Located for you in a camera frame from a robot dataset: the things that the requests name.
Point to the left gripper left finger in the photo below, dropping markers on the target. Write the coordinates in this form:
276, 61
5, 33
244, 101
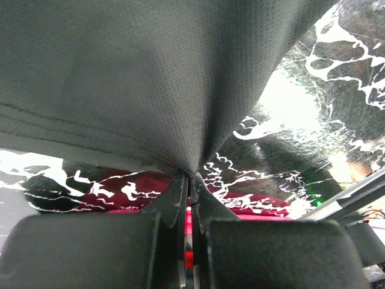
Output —
169, 268

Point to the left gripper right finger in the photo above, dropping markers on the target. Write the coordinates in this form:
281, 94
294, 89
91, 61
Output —
205, 207

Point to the black t shirt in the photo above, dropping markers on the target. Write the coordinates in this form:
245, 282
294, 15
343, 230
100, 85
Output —
139, 84

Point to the folded red t shirt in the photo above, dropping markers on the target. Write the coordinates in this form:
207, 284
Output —
121, 190

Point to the black marble pattern mat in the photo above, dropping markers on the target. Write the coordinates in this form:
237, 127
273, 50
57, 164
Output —
321, 113

